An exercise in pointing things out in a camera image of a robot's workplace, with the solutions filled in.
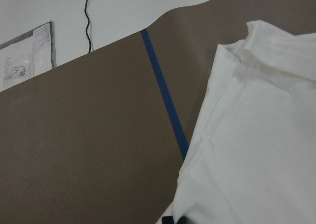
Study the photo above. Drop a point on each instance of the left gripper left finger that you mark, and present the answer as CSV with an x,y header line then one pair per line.
x,y
167,220

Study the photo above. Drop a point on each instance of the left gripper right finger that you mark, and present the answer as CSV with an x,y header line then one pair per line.
x,y
184,220

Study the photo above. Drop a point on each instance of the white long-sleeve printed shirt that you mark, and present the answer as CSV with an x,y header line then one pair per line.
x,y
252,156

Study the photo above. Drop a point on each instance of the clear plastic sheet mat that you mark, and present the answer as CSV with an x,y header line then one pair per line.
x,y
27,55

